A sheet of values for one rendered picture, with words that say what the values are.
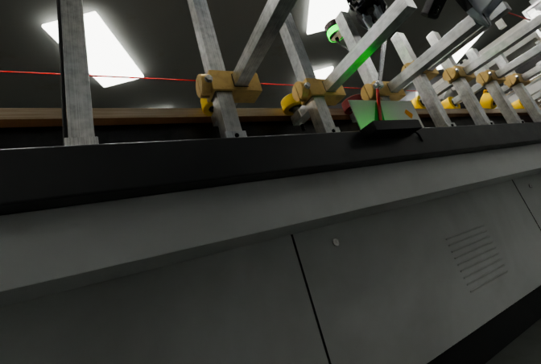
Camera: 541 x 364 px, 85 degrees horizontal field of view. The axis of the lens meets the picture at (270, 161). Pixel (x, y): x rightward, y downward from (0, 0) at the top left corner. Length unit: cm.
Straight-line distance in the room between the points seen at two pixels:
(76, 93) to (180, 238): 30
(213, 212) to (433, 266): 81
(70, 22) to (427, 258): 114
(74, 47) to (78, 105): 12
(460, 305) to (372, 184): 59
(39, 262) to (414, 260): 96
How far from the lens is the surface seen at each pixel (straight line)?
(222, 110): 62
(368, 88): 93
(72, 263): 51
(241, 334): 75
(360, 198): 72
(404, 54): 122
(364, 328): 92
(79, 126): 57
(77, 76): 62
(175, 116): 81
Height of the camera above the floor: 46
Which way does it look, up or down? 19 degrees up
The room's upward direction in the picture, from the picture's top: 17 degrees counter-clockwise
